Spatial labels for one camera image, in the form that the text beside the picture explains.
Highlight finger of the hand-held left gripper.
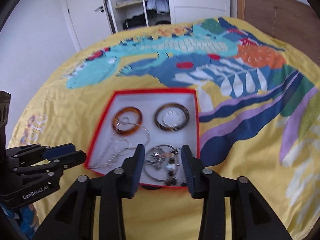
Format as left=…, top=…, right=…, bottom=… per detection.
left=14, top=150, right=88, bottom=178
left=6, top=143, right=76, bottom=161

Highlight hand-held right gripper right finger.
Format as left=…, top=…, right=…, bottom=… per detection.
left=182, top=144, right=293, bottom=240

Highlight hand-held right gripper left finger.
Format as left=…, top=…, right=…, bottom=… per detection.
left=31, top=144, right=145, bottom=240

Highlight thin silver bangle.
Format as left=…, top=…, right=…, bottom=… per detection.
left=144, top=144, right=181, bottom=182

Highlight beaded bracelet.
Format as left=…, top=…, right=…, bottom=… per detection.
left=162, top=150, right=187, bottom=187

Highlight silver chain necklace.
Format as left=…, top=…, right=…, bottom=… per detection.
left=94, top=107, right=164, bottom=172

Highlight textured silver hoop bracelet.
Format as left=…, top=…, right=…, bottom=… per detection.
left=162, top=110, right=187, bottom=128

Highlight red jewelry box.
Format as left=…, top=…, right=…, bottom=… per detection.
left=84, top=89, right=200, bottom=190

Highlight amber resin bangle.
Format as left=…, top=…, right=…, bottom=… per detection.
left=112, top=107, right=143, bottom=137

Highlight dark brown bangle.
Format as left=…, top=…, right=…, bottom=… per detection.
left=154, top=102, right=190, bottom=132

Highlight yellow printed blanket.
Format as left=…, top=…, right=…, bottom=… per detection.
left=6, top=16, right=320, bottom=240

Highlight white door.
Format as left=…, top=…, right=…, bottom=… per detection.
left=59, top=0, right=115, bottom=52

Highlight dark folded clothes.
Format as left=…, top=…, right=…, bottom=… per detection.
left=122, top=14, right=171, bottom=29

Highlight white wardrobe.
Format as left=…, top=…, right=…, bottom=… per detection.
left=104, top=0, right=237, bottom=34

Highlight wooden headboard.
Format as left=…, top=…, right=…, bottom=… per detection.
left=236, top=0, right=320, bottom=65

